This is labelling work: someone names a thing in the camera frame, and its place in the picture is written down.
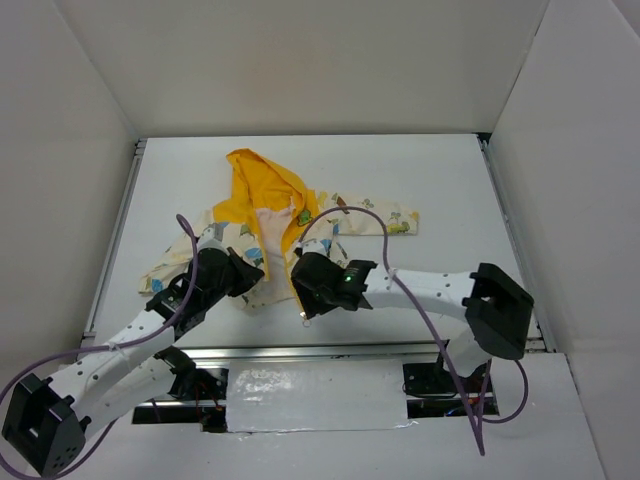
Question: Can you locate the cream dinosaur print hooded jacket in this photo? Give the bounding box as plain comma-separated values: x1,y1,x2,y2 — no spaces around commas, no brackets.
138,147,421,318

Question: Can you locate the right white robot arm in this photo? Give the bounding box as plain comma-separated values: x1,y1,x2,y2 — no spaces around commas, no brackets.
291,253,534,391

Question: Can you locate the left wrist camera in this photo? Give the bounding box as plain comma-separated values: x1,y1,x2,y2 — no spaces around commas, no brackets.
197,222,228,251

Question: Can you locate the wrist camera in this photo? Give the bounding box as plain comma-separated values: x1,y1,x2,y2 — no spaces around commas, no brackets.
294,238,328,258
197,222,228,251

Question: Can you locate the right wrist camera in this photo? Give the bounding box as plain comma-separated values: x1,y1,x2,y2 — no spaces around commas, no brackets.
294,238,328,258

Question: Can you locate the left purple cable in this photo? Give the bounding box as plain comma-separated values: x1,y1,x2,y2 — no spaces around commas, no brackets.
0,213,201,476

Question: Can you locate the aluminium table frame rail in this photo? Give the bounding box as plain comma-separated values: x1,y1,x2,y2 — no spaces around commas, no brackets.
79,133,556,366

